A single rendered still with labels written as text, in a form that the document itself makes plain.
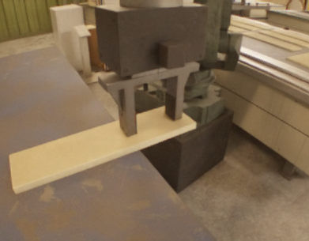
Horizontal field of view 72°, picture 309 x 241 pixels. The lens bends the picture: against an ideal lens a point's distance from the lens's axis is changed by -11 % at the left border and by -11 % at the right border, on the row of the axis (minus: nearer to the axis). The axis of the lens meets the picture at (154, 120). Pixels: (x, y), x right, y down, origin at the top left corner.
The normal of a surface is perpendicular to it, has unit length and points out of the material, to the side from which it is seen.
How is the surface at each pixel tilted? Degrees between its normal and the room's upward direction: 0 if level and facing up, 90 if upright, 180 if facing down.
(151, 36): 90
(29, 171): 0
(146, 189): 0
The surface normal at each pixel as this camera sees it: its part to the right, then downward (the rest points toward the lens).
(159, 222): 0.00, -0.83
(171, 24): 0.52, 0.48
